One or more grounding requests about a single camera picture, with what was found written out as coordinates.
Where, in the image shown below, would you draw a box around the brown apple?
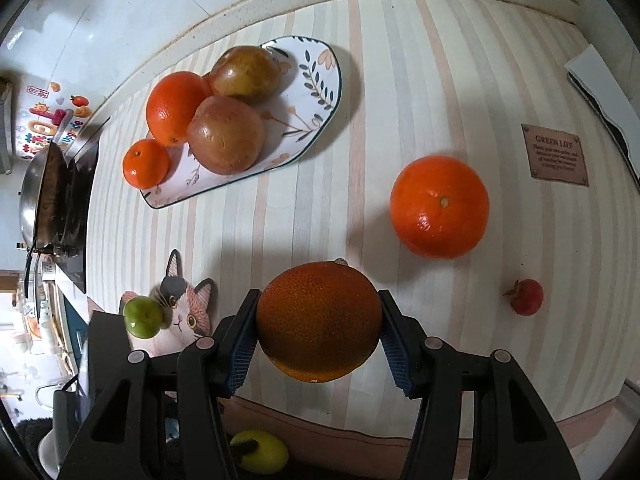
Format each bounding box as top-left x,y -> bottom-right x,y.
204,46 -> 281,105
186,96 -> 266,176

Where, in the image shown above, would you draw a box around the colourful wall stickers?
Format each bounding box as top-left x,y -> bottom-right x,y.
14,77 -> 93,160

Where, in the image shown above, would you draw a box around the black gas stove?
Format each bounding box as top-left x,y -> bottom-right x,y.
23,125 -> 103,292

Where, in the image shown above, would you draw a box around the striped cat tablecloth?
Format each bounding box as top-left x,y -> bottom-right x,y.
86,0 -> 639,448

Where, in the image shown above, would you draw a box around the steel wok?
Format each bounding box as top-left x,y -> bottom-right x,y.
18,142 -> 70,252

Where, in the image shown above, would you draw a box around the yellow round object below table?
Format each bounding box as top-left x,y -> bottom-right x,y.
230,430 -> 288,474

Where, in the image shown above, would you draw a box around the dark small orange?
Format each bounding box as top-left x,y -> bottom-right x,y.
256,261 -> 382,382

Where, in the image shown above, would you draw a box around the oval floral ceramic plate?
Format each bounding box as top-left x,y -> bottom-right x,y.
141,36 -> 342,209

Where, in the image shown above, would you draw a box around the small mandarin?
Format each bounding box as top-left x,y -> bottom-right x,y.
122,139 -> 171,190

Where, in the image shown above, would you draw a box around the small red cherry tomato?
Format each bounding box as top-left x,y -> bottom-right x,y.
503,278 -> 544,316

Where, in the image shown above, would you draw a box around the white paper on black device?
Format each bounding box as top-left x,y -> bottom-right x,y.
565,44 -> 640,186

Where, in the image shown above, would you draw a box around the large orange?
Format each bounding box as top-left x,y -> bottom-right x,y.
145,70 -> 212,148

